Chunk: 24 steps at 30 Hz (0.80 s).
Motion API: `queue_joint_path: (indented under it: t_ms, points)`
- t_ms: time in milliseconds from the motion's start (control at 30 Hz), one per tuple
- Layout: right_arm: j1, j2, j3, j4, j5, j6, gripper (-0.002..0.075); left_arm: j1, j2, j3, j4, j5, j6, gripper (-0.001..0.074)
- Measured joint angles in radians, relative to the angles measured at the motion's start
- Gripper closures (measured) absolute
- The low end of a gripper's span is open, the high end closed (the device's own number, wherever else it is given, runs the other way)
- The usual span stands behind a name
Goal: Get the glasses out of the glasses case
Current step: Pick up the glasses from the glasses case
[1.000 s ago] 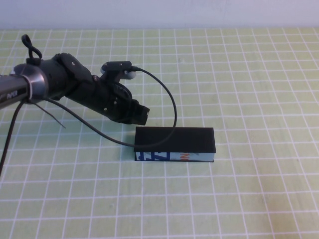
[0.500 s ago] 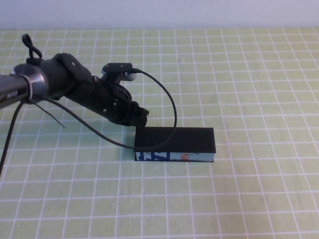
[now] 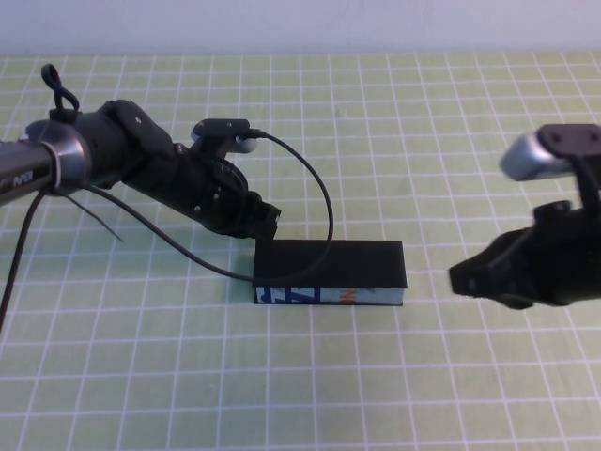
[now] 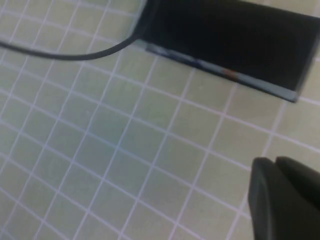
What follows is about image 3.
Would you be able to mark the black printed glasses case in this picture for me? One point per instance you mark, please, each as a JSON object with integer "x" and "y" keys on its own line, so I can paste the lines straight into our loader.
{"x": 366, "y": 263}

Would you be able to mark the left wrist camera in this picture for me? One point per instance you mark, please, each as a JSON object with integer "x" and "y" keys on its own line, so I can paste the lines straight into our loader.
{"x": 220, "y": 129}

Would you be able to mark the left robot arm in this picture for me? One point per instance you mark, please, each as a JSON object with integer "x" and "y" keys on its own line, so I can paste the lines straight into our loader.
{"x": 61, "y": 155}

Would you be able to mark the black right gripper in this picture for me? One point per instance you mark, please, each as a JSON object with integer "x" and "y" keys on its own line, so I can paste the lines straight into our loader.
{"x": 568, "y": 253}

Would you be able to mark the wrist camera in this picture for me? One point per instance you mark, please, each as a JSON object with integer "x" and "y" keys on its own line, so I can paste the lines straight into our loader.
{"x": 220, "y": 129}
{"x": 535, "y": 155}

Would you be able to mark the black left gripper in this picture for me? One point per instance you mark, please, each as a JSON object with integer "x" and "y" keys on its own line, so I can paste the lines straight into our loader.
{"x": 197, "y": 188}

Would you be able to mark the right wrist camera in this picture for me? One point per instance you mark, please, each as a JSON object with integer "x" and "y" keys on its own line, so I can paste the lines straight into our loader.
{"x": 535, "y": 155}

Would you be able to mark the green grid tablecloth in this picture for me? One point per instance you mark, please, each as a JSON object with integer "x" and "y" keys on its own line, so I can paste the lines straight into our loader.
{"x": 328, "y": 376}

